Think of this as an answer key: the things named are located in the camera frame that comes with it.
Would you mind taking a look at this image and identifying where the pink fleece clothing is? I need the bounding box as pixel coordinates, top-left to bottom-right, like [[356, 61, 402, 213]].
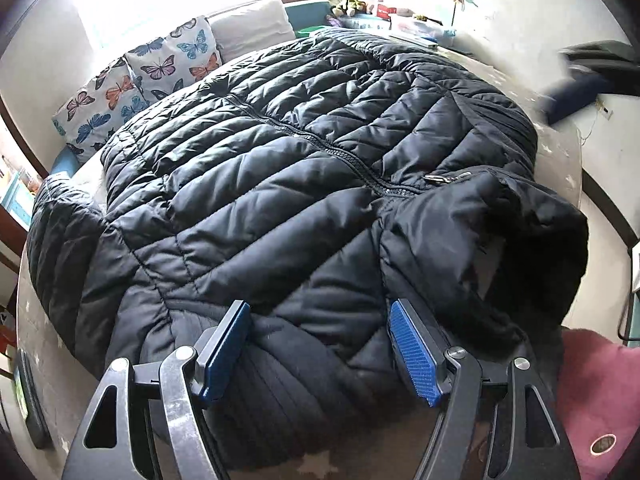
[[556, 330, 639, 479]]

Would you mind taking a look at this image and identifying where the black puffer jacket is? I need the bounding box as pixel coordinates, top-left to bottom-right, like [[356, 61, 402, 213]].
[[27, 30, 588, 470]]

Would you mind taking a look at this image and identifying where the brown plush toy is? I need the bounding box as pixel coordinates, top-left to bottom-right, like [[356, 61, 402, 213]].
[[343, 0, 368, 18]]

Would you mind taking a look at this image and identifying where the right butterfly pillow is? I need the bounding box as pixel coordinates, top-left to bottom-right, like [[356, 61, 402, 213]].
[[125, 16, 224, 103]]

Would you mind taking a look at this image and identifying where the left butterfly pillow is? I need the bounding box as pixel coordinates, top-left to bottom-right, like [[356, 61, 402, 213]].
[[52, 56, 149, 165]]

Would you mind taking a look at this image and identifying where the butterfly pillow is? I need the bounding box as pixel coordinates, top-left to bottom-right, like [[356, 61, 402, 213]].
[[125, 16, 224, 103], [52, 56, 149, 165]]

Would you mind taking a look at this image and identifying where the plain white pillow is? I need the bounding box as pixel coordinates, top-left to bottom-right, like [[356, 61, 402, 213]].
[[208, 0, 295, 63]]

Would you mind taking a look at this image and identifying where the red toy box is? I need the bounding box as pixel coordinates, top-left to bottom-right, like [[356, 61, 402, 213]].
[[374, 0, 397, 22]]

